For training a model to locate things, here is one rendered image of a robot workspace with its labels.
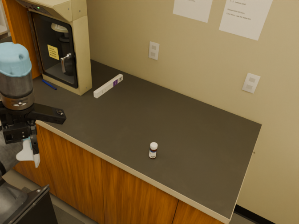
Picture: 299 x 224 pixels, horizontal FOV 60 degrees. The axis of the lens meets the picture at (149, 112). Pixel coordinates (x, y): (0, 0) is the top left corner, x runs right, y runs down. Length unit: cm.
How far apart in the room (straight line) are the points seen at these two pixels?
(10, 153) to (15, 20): 93
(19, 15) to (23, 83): 107
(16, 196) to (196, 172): 76
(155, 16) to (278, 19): 67
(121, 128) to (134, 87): 40
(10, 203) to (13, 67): 45
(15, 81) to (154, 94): 116
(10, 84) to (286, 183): 176
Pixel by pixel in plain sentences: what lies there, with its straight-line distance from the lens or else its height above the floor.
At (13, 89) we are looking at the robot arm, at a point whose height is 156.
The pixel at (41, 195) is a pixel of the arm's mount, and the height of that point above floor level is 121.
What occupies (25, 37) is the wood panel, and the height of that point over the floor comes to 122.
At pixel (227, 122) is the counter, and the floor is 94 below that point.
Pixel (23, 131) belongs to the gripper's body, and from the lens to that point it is 78.
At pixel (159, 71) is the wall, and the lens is 178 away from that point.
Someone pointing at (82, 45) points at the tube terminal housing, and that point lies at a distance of 154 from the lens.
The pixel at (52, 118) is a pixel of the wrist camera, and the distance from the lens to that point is 77.
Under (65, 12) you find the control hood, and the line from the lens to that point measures 139.
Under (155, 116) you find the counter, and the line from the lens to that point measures 152.
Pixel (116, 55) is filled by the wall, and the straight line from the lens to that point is 192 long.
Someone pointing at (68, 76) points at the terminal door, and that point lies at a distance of 164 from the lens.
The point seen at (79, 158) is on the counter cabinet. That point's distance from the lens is 156.
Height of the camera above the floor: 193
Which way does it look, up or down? 40 degrees down
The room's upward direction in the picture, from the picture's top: 6 degrees clockwise
